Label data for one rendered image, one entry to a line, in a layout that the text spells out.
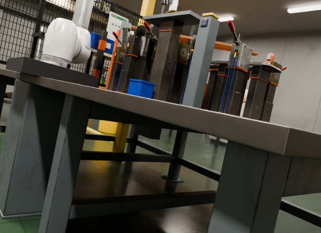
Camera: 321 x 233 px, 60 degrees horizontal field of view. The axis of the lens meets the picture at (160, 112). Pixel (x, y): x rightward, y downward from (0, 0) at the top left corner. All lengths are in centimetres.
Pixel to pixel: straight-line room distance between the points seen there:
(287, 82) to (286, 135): 773
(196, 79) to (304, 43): 704
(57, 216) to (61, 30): 92
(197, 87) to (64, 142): 64
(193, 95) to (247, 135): 91
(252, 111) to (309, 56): 662
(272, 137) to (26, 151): 126
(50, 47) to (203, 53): 78
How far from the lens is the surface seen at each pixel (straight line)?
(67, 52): 157
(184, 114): 51
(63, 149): 109
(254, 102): 151
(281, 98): 810
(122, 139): 306
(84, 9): 182
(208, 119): 46
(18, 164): 151
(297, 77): 804
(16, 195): 156
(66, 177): 113
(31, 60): 135
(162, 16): 156
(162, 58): 151
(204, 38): 136
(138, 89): 142
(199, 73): 132
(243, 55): 142
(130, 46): 184
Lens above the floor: 69
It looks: 2 degrees down
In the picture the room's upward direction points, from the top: 12 degrees clockwise
